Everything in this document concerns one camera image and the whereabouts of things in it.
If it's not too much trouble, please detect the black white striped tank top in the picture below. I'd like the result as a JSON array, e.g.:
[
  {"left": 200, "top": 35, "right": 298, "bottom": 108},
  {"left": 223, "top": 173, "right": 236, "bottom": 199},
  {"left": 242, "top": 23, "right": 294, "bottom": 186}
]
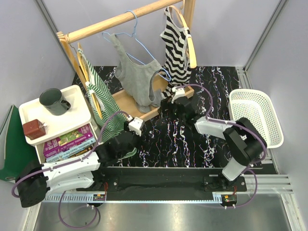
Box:
[{"left": 160, "top": 6, "right": 192, "bottom": 99}]

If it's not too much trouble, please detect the green binder folder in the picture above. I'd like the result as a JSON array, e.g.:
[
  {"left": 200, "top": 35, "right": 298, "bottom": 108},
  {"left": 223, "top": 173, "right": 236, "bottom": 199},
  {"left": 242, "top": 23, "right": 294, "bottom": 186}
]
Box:
[{"left": 0, "top": 105, "right": 38, "bottom": 182}]

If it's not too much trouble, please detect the grey tank top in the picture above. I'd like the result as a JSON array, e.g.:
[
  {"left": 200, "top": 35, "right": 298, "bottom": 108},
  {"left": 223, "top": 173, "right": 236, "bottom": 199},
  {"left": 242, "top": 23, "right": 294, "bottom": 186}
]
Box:
[{"left": 110, "top": 34, "right": 161, "bottom": 113}]

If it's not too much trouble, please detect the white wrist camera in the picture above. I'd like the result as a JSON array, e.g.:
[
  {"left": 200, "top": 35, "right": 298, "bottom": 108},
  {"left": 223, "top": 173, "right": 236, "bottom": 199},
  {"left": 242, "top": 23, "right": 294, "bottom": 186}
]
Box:
[
  {"left": 128, "top": 115, "right": 145, "bottom": 136},
  {"left": 171, "top": 86, "right": 185, "bottom": 103}
]

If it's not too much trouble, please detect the blue wire hanger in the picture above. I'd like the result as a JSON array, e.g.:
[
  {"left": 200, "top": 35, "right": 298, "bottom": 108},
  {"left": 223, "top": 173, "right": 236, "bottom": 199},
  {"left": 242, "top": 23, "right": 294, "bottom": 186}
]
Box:
[{"left": 101, "top": 10, "right": 172, "bottom": 82}]

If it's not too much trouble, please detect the wooden hanger left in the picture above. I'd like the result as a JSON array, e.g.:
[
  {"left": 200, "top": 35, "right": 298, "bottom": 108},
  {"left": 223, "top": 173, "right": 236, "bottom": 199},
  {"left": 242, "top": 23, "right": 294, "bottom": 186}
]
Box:
[{"left": 76, "top": 42, "right": 106, "bottom": 120}]

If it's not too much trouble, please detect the green white striped top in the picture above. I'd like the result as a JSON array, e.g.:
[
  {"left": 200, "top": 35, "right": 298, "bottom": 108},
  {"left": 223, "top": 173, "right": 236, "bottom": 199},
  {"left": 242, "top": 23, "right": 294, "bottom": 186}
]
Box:
[{"left": 77, "top": 47, "right": 137, "bottom": 159}]

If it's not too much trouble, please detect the white bedside shelf unit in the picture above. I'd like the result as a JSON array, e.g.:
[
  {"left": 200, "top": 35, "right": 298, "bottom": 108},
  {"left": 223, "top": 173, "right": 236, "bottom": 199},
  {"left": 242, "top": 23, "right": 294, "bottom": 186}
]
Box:
[{"left": 19, "top": 85, "right": 97, "bottom": 163}]

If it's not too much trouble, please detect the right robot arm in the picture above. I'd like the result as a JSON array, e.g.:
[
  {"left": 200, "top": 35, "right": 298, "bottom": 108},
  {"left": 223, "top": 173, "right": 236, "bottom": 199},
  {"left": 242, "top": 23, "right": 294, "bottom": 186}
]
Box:
[{"left": 160, "top": 96, "right": 267, "bottom": 191}]

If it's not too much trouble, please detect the wooden hanger right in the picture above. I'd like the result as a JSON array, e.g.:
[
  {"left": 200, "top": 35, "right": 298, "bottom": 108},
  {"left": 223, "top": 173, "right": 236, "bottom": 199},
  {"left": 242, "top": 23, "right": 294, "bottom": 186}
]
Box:
[{"left": 170, "top": 5, "right": 197, "bottom": 69}]

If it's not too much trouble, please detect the white perforated plastic basket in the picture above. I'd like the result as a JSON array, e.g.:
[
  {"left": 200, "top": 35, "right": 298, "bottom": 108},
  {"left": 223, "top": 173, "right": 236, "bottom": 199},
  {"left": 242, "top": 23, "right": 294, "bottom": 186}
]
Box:
[{"left": 228, "top": 89, "right": 284, "bottom": 149}]

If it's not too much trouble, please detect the dark green mug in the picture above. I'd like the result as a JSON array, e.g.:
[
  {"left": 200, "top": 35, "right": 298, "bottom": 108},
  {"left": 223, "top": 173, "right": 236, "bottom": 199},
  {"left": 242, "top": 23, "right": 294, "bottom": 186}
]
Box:
[{"left": 39, "top": 88, "right": 71, "bottom": 116}]

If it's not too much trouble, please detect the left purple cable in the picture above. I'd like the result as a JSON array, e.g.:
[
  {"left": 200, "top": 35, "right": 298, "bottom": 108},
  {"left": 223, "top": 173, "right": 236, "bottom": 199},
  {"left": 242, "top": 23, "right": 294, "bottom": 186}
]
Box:
[{"left": 11, "top": 111, "right": 134, "bottom": 229}]

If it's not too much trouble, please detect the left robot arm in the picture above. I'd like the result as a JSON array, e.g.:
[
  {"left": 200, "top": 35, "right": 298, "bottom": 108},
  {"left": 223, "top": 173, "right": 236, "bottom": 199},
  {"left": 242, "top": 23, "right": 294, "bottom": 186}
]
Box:
[{"left": 12, "top": 131, "right": 141, "bottom": 208}]

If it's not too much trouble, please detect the wooden hanger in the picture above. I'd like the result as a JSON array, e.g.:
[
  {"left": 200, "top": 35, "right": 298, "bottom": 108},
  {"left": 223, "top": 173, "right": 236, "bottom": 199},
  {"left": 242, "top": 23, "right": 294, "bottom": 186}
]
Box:
[
  {"left": 76, "top": 42, "right": 106, "bottom": 120},
  {"left": 170, "top": 5, "right": 197, "bottom": 69}
]

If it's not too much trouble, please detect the blue book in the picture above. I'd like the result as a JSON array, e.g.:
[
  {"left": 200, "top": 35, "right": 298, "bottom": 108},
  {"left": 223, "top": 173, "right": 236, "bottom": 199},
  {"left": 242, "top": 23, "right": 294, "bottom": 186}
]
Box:
[{"left": 46, "top": 144, "right": 93, "bottom": 163}]

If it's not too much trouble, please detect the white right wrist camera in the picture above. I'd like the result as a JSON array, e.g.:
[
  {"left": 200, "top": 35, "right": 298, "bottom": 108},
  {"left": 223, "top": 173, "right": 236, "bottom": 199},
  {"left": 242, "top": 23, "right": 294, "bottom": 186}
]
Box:
[{"left": 171, "top": 86, "right": 185, "bottom": 103}]

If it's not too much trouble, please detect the wooden clothes rack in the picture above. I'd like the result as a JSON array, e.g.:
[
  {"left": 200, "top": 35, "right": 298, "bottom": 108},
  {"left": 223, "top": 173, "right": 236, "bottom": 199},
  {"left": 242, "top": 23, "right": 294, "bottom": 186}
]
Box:
[{"left": 57, "top": 0, "right": 197, "bottom": 123}]

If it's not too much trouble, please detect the purple book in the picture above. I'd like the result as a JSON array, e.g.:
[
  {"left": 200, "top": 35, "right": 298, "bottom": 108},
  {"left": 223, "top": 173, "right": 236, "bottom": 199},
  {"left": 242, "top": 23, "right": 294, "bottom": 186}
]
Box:
[{"left": 43, "top": 124, "right": 94, "bottom": 158}]

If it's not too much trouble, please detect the red brown cube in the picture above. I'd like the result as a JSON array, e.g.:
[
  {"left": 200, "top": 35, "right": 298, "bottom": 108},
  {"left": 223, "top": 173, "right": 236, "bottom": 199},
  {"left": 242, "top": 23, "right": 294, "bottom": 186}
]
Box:
[{"left": 23, "top": 119, "right": 46, "bottom": 140}]

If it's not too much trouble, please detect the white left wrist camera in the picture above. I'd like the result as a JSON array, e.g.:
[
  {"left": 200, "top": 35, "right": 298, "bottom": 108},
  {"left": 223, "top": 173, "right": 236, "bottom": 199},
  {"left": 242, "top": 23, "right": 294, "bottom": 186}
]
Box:
[{"left": 128, "top": 115, "right": 145, "bottom": 136}]

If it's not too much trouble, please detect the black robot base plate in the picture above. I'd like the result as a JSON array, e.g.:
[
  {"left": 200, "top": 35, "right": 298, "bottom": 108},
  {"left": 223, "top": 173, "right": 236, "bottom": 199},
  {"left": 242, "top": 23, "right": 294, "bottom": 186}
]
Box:
[{"left": 78, "top": 167, "right": 247, "bottom": 203}]

